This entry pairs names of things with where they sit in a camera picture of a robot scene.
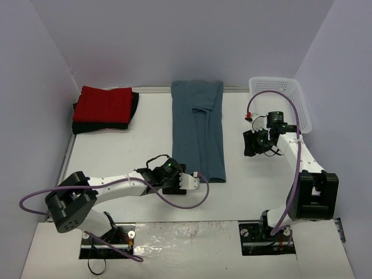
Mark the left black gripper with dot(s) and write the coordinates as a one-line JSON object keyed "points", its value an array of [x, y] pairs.
{"points": [[173, 189]]}

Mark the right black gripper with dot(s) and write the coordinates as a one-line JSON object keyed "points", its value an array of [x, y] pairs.
{"points": [[250, 143]]}

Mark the blue t shirt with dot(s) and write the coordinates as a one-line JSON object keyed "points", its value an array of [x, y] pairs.
{"points": [[198, 129]]}

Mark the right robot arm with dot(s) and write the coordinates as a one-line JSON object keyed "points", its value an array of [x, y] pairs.
{"points": [[313, 195]]}

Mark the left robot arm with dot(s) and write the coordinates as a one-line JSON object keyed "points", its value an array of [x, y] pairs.
{"points": [[71, 203]]}

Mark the white plastic basket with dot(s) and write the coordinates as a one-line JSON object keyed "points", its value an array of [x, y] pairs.
{"points": [[282, 92]]}

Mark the red folded t shirt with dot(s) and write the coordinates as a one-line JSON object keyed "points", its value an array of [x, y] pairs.
{"points": [[103, 106]]}

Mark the black folded t shirt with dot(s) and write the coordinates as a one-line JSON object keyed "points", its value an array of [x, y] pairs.
{"points": [[87, 127]]}

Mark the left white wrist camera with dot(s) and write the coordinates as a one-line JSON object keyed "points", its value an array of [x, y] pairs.
{"points": [[189, 181]]}

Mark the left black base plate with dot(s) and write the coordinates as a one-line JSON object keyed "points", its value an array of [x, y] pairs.
{"points": [[92, 249]]}

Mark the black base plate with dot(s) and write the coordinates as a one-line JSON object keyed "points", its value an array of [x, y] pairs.
{"points": [[257, 241], [92, 249]]}

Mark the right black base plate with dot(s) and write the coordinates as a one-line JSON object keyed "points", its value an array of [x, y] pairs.
{"points": [[257, 241]]}

